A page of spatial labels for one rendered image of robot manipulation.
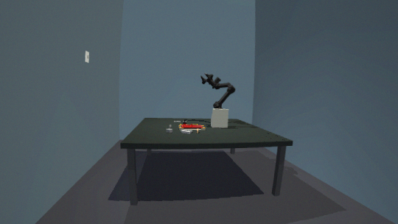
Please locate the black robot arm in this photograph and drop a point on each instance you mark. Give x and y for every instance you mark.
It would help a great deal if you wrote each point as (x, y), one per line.
(217, 85)

